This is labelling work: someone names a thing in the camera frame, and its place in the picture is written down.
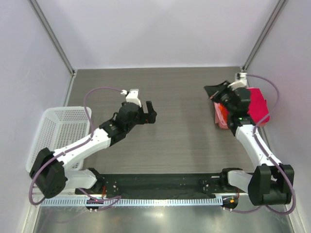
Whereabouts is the white slotted cable duct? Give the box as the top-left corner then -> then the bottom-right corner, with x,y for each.
41,196 -> 223,207

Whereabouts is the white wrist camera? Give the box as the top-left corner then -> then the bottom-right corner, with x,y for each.
121,89 -> 142,107
229,72 -> 247,90

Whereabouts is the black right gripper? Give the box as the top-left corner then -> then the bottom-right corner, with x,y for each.
204,81 -> 235,114

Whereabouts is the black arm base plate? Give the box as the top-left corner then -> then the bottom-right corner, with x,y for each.
85,173 -> 244,200

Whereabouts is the white plastic perforated basket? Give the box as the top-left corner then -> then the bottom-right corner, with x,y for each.
26,106 -> 90,172

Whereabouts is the pink folded t shirt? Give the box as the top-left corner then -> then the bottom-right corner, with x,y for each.
214,103 -> 228,129

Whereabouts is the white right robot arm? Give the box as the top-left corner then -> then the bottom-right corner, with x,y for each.
204,81 -> 296,206

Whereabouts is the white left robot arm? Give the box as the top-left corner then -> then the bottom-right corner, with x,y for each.
29,101 -> 157,199

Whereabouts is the left aluminium frame post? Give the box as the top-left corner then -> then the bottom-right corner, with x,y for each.
28,0 -> 75,76

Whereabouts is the orange folded t shirt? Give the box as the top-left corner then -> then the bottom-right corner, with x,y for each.
218,103 -> 228,123

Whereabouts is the right aluminium frame post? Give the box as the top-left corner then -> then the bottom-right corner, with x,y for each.
240,0 -> 288,72

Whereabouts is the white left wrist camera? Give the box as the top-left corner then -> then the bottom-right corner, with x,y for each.
121,89 -> 142,107

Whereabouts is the magenta t shirt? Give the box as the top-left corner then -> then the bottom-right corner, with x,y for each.
247,87 -> 269,123

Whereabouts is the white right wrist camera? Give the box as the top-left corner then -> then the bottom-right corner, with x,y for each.
229,72 -> 247,90

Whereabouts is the aluminium frame post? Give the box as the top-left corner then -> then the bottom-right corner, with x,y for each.
240,0 -> 288,72
28,0 -> 75,76

